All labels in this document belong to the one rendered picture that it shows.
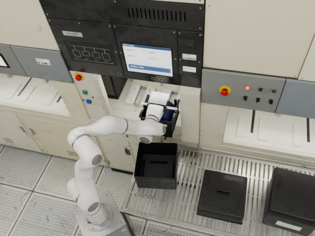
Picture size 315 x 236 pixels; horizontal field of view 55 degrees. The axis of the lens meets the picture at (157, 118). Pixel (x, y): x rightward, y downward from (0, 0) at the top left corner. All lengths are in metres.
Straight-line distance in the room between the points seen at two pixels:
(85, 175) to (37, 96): 1.37
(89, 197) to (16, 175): 1.88
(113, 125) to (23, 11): 0.85
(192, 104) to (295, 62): 0.63
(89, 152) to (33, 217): 1.84
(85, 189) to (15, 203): 1.74
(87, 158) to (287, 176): 1.20
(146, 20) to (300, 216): 1.35
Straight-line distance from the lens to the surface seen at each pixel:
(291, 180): 2.02
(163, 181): 2.07
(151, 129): 1.71
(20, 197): 3.40
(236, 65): 1.70
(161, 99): 1.96
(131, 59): 1.81
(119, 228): 2.16
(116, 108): 2.50
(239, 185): 2.11
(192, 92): 1.82
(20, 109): 2.87
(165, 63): 1.75
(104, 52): 1.85
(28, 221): 3.25
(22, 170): 3.55
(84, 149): 1.50
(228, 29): 1.56
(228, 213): 2.02
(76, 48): 1.93
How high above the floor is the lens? 2.74
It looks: 52 degrees down
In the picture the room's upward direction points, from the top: 8 degrees counter-clockwise
